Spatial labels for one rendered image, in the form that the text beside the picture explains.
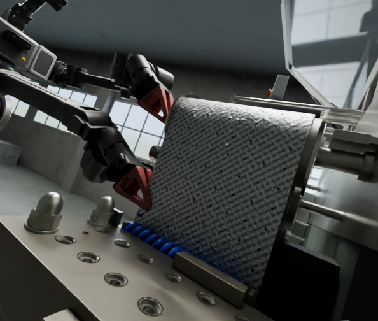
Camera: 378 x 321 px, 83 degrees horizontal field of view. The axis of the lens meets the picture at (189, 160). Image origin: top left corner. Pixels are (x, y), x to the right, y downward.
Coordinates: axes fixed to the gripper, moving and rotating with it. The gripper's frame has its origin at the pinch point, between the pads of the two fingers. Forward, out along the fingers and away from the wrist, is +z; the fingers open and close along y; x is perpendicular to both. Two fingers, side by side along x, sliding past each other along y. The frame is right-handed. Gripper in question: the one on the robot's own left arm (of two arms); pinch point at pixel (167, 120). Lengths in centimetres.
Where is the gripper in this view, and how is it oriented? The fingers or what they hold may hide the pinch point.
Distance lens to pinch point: 48.6
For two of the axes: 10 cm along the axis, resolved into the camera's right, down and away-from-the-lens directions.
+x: 7.8, -5.6, -2.7
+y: -4.4, -1.9, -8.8
